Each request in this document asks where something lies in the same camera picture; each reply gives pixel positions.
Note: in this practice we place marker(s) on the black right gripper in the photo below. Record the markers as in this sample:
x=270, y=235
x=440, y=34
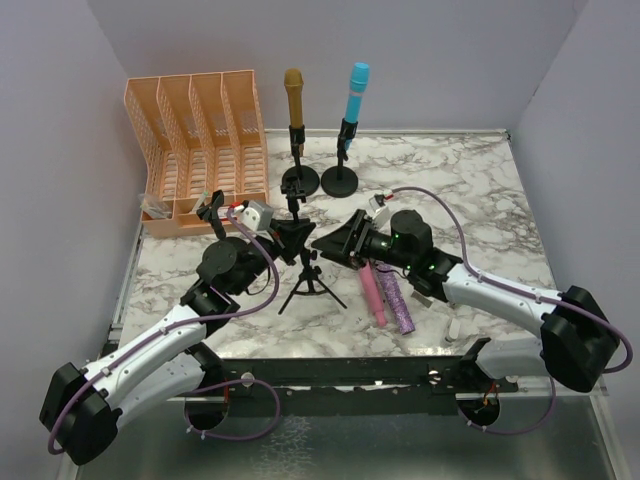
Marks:
x=357, y=236

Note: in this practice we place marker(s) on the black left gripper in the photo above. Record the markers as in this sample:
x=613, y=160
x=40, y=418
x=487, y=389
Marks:
x=280, y=242

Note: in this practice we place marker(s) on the pink microphone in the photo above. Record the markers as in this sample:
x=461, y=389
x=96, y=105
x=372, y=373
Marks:
x=372, y=294

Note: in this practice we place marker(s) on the black mini tripod stand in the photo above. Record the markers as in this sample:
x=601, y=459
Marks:
x=309, y=283

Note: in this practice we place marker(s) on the black mic stand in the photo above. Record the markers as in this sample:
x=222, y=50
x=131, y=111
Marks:
x=304, y=176
x=209, y=214
x=340, y=181

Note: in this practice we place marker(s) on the gold microphone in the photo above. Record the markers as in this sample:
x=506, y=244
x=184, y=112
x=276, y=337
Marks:
x=293, y=82

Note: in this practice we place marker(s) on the blue microphone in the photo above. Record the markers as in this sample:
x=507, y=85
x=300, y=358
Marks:
x=358, y=83

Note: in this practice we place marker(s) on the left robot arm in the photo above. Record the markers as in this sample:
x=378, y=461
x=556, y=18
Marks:
x=85, y=407

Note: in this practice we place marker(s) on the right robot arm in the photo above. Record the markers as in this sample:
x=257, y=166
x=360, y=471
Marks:
x=569, y=339

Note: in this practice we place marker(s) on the green capped tube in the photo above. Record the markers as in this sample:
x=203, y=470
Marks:
x=202, y=197

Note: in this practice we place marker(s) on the purple glitter microphone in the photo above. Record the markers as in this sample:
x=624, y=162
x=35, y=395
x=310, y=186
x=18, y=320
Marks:
x=395, y=300

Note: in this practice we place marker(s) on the white red small box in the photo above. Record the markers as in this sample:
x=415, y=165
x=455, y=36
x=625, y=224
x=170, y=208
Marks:
x=425, y=301

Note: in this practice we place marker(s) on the orange plastic file organizer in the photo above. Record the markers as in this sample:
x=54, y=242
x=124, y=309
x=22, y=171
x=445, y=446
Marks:
x=198, y=132

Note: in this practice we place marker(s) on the clear plastic bag of parts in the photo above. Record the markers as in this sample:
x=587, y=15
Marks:
x=154, y=207

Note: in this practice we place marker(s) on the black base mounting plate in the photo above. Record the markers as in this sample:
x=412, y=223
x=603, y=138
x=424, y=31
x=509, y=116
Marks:
x=343, y=386

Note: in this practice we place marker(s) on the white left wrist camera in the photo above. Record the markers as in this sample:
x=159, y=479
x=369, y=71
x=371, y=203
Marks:
x=255, y=215

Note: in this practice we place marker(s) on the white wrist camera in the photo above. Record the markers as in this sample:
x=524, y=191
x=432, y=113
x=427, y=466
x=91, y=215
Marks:
x=255, y=215
x=379, y=210

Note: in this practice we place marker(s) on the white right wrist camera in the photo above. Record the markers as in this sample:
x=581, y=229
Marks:
x=379, y=210

